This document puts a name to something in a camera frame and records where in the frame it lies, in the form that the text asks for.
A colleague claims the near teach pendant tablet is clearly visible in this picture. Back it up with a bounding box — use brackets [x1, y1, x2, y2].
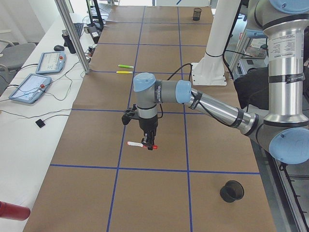
[9, 73, 52, 104]

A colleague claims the aluminium frame post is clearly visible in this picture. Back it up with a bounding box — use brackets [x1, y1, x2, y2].
[55, 0, 90, 74]

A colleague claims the far black mesh pen cup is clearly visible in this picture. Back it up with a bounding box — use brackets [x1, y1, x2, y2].
[192, 8, 202, 21]

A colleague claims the teach pendant tablet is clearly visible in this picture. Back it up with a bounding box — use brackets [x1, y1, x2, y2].
[36, 51, 66, 74]
[9, 73, 52, 104]

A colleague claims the red cylinder bottle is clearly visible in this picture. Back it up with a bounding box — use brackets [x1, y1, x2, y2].
[0, 202, 30, 221]

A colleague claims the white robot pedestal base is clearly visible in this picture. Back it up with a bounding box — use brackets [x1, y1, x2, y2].
[192, 0, 241, 86]

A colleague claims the black thermos bottle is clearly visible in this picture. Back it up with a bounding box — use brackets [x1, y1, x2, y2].
[62, 29, 76, 54]

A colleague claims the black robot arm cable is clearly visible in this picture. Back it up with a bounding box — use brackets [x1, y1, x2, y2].
[154, 63, 232, 126]

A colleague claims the far teach pendant tablet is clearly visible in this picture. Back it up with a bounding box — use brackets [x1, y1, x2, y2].
[36, 51, 66, 74]

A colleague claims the near black mesh pen cup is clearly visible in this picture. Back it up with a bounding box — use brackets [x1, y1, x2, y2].
[220, 180, 244, 203]

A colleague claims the yellow highlighter pen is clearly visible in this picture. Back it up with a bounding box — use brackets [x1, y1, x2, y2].
[116, 71, 133, 74]

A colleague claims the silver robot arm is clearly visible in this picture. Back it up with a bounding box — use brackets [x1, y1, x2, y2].
[133, 72, 309, 164]
[150, 0, 309, 163]

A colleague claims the grey office chair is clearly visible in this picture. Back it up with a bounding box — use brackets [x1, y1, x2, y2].
[0, 39, 36, 72]

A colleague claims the green highlighter pen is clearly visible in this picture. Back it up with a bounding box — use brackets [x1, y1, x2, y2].
[118, 64, 134, 69]

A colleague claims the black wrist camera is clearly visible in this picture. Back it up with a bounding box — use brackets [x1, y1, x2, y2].
[122, 104, 140, 125]

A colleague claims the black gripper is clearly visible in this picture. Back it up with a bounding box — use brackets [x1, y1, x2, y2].
[139, 116, 158, 150]

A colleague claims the black mesh pen cup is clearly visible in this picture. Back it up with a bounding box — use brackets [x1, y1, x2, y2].
[220, 180, 244, 203]
[192, 8, 202, 21]

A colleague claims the black computer mouse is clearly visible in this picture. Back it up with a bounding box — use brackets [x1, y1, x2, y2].
[54, 45, 65, 51]

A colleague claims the small black square puck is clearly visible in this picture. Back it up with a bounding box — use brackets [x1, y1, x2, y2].
[35, 119, 45, 128]

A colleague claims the black keyboard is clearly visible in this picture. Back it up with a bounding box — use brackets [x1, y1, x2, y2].
[73, 23, 84, 38]

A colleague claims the red and white marker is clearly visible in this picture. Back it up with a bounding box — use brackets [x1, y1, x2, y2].
[127, 141, 158, 150]

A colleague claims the black pendant cable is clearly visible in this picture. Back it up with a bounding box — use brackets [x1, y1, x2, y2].
[0, 52, 94, 120]

